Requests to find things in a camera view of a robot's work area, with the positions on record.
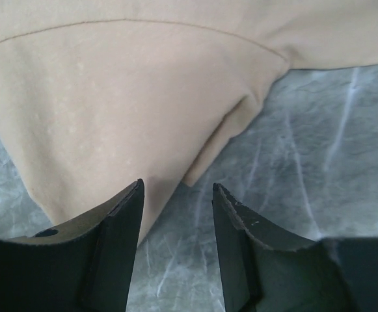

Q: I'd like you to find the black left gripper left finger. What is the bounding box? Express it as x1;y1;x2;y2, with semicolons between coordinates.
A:
0;180;144;311

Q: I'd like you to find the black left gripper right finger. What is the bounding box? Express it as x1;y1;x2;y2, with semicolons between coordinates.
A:
212;183;378;311

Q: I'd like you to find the beige t shirt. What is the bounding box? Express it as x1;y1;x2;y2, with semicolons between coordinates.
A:
0;1;378;237

